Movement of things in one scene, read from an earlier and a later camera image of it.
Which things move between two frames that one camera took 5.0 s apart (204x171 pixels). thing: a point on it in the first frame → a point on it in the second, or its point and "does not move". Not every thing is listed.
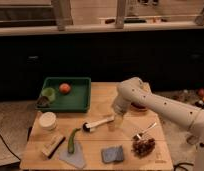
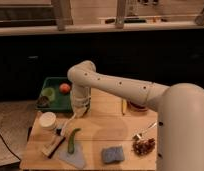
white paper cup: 48,120 does not move
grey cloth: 76,158 does not move
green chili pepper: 71,144 does not move
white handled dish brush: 87,127 → 62,130
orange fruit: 64,88 does not move
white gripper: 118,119 → 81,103
